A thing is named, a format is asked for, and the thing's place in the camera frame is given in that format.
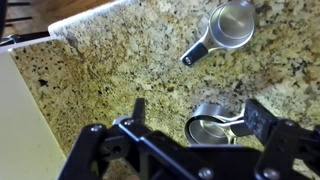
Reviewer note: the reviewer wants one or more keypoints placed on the large steel measuring cup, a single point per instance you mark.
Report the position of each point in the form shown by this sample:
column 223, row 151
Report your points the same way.
column 231, row 25

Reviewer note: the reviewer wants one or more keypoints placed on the small steel measuring cup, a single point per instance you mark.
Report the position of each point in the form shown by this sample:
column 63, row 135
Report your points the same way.
column 213, row 124

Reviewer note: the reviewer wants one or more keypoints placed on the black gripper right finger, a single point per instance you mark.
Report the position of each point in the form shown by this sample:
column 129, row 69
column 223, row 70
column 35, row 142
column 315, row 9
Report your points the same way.
column 258, row 119

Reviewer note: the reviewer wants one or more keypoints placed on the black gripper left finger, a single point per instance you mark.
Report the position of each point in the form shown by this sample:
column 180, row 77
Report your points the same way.
column 138, row 113

